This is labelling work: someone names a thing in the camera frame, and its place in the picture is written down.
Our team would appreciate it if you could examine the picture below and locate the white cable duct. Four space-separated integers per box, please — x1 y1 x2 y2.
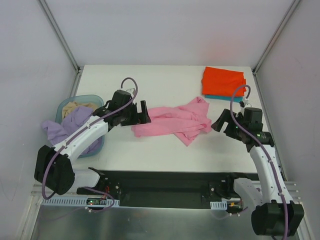
210 201 228 211
42 196 120 208

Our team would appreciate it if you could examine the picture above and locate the lavender t shirt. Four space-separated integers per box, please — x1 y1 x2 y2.
41 106 94 146

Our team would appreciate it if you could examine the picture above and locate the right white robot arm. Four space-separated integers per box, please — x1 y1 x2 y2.
211 102 305 240

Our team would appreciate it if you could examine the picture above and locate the left aluminium frame post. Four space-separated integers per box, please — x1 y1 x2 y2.
37 0 81 73

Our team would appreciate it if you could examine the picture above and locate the right white cable duct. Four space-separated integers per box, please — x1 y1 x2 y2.
210 201 228 211

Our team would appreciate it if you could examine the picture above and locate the teal plastic basket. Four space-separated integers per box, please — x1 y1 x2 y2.
55 94 106 159

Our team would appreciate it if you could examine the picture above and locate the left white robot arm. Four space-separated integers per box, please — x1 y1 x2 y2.
34 89 151 200

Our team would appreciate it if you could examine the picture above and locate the pink t shirt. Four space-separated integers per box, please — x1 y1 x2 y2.
131 97 212 146

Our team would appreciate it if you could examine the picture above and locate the left white cable duct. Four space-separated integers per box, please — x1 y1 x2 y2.
42 196 120 208

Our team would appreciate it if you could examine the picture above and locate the folded orange t shirt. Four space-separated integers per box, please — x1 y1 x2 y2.
201 66 247 97

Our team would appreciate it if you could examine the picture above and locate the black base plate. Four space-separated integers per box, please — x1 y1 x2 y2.
74 169 261 210

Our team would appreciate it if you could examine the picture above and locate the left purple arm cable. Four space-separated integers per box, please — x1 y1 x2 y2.
41 77 140 200

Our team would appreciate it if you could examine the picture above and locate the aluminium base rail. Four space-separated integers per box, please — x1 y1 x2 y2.
31 181 303 202

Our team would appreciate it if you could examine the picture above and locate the aluminium frame post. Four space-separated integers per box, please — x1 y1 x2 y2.
252 0 302 76
37 0 81 73

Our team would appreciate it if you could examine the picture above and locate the beige t shirt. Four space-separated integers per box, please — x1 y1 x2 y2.
61 101 98 119

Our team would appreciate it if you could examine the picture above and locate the folded teal t shirt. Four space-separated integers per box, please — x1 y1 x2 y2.
204 95 243 103

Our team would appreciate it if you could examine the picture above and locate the right aluminium frame post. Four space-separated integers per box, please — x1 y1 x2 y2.
252 0 302 76

